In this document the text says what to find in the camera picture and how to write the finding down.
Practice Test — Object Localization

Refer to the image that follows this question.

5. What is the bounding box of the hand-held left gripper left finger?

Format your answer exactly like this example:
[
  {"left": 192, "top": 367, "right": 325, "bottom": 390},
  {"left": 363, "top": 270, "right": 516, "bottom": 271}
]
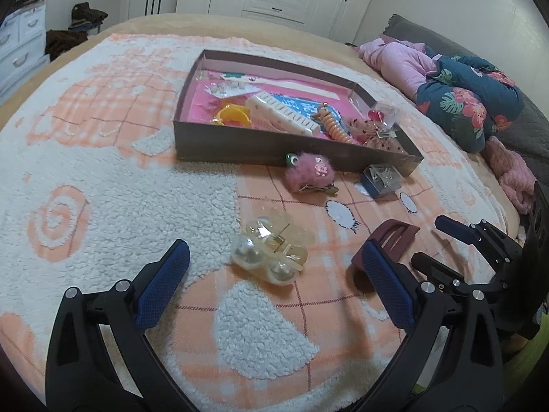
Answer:
[{"left": 45, "top": 239, "right": 202, "bottom": 412}]

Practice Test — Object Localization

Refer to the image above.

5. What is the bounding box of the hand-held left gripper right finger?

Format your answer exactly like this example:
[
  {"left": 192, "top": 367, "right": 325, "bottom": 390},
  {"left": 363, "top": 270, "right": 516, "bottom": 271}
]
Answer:
[{"left": 362, "top": 239, "right": 504, "bottom": 412}]

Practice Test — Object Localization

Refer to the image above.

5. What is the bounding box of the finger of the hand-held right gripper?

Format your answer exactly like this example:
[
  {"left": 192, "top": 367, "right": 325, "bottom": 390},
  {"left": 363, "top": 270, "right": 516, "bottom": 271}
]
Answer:
[
  {"left": 434, "top": 215, "right": 523, "bottom": 269},
  {"left": 410, "top": 252, "right": 500, "bottom": 295}
]

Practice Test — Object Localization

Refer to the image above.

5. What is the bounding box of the maroon hair clip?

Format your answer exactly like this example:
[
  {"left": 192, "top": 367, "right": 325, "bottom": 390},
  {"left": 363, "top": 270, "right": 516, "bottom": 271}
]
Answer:
[{"left": 352, "top": 220, "right": 421, "bottom": 295}]

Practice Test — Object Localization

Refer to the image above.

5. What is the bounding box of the clear pearl hair claw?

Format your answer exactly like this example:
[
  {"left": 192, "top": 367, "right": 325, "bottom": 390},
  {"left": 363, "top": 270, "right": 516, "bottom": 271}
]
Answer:
[{"left": 231, "top": 206, "right": 316, "bottom": 286}]

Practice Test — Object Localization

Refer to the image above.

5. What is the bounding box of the pink fluffy hair clip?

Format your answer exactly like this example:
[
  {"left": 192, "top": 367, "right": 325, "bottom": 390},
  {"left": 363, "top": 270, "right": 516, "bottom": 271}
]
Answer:
[{"left": 287, "top": 152, "right": 339, "bottom": 196}]

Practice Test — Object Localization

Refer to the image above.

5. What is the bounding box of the dotted beige bow hair clip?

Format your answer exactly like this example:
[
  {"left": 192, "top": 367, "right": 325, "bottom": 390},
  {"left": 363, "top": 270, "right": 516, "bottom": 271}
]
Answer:
[{"left": 347, "top": 116, "right": 409, "bottom": 153}]

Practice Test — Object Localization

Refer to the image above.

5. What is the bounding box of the shallow brown cardboard box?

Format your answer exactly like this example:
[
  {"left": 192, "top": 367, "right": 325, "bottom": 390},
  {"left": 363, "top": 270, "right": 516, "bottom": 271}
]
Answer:
[{"left": 173, "top": 49, "right": 424, "bottom": 179}]

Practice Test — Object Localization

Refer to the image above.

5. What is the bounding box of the red hair accessory clear packet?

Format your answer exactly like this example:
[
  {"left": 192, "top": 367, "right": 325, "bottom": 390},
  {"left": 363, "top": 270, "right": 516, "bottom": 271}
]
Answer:
[{"left": 364, "top": 102, "right": 402, "bottom": 132}]

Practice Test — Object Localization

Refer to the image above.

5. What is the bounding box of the orange spiral hair tie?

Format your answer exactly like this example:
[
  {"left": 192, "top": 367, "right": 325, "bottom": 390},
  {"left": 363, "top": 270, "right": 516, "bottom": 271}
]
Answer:
[{"left": 311, "top": 102, "right": 358, "bottom": 144}]

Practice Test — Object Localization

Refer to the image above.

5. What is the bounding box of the yellow hair clip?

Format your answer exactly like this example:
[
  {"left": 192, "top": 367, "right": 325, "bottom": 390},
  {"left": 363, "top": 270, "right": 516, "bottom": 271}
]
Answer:
[{"left": 214, "top": 103, "right": 252, "bottom": 128}]

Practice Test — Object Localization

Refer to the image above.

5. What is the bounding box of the cream plastic hair claw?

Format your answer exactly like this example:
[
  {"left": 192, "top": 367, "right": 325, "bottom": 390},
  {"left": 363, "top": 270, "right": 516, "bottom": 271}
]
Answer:
[{"left": 245, "top": 94, "right": 322, "bottom": 137}]

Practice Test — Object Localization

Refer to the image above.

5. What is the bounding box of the small pearl clips packet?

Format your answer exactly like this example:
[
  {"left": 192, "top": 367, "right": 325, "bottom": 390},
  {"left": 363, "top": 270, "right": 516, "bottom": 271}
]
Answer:
[{"left": 205, "top": 78, "right": 258, "bottom": 98}]

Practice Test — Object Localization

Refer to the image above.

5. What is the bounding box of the pink knitted cloth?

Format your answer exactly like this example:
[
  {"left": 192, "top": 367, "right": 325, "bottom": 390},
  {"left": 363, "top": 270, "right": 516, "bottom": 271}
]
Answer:
[{"left": 484, "top": 136, "right": 539, "bottom": 215}]

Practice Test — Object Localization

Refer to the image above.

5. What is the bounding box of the blue box of metal clips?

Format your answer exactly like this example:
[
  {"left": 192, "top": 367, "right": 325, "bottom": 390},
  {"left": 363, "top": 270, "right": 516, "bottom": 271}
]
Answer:
[{"left": 355, "top": 164, "right": 406, "bottom": 201}]

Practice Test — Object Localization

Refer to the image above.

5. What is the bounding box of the white and orange fleece blanket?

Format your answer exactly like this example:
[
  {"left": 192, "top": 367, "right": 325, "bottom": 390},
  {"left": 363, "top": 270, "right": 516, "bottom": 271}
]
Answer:
[{"left": 0, "top": 32, "right": 521, "bottom": 412}]

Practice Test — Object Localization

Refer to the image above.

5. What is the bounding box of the floral dark blue quilt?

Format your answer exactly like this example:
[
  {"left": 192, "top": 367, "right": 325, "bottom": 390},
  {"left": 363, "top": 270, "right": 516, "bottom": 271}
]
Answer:
[{"left": 415, "top": 55, "right": 525, "bottom": 154}]

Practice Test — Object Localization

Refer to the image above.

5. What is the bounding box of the pink quilt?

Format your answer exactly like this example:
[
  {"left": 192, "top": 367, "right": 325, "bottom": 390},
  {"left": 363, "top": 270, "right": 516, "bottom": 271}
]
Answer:
[{"left": 358, "top": 36, "right": 442, "bottom": 104}]

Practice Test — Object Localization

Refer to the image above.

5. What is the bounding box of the blue printed booklet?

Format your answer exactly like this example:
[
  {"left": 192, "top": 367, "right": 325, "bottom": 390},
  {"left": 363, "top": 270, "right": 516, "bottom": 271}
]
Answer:
[{"left": 264, "top": 93, "right": 344, "bottom": 126}]

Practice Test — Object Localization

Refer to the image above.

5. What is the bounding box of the floral and pink bedding pile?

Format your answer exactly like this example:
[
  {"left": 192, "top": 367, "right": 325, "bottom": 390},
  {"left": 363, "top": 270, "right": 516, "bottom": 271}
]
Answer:
[{"left": 382, "top": 14, "right": 549, "bottom": 173}]

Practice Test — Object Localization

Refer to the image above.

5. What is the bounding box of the dark brown cloth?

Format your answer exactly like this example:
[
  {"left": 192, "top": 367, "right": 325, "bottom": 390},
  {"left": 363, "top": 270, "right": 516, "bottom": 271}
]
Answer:
[{"left": 45, "top": 29, "right": 89, "bottom": 62}]

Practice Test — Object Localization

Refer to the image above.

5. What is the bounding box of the bed with tan sheet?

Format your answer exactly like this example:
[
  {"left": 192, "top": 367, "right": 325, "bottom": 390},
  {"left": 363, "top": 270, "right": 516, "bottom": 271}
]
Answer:
[{"left": 0, "top": 13, "right": 549, "bottom": 412}]

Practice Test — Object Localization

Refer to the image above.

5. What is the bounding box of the pile of dark clothes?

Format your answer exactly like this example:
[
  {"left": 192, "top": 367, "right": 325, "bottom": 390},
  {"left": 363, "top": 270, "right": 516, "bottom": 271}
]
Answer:
[{"left": 69, "top": 3, "right": 109, "bottom": 33}]

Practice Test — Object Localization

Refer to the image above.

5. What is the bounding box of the white drawer chest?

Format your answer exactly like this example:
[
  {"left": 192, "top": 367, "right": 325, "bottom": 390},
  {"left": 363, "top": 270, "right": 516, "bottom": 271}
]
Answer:
[{"left": 0, "top": 0, "right": 50, "bottom": 100}]

